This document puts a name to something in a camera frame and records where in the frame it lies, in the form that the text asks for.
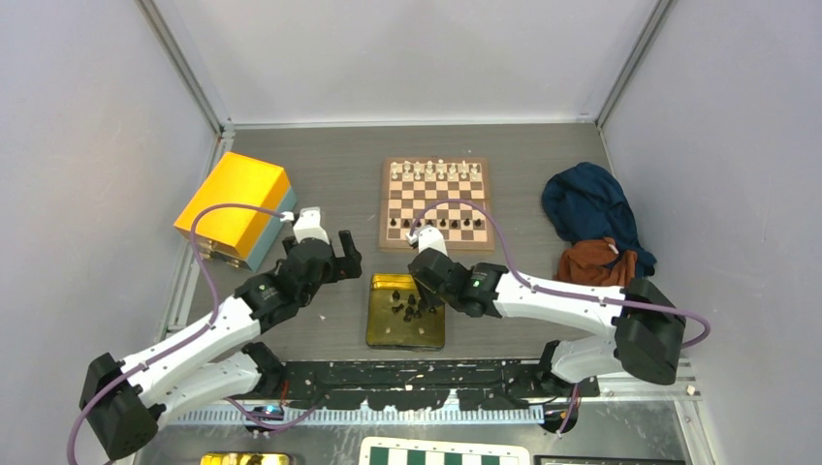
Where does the gold metal tray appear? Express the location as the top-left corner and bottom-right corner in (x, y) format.
(365, 273), (446, 352)

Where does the wooden chess board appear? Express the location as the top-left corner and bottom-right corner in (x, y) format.
(378, 157), (495, 253)

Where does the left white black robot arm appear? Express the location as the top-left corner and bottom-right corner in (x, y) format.
(79, 230), (362, 460)

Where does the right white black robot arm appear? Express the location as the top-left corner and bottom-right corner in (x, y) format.
(408, 249), (685, 398)

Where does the green white chess mat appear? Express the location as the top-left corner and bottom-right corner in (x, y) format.
(358, 436), (533, 465)

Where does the orange yellow box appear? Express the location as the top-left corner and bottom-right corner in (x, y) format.
(174, 151), (297, 271)

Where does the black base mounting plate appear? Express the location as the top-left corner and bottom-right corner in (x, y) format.
(220, 357), (602, 412)

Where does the rust orange cloth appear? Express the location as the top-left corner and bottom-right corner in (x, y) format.
(554, 237), (638, 287)

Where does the dark blue cloth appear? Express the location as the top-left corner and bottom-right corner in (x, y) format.
(540, 162), (657, 277)

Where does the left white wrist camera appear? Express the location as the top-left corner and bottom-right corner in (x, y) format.
(279, 206), (331, 245)

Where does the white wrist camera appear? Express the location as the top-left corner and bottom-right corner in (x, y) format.
(279, 206), (331, 245)
(405, 226), (448, 256)

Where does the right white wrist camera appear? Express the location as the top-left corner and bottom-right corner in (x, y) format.
(405, 226), (448, 256)

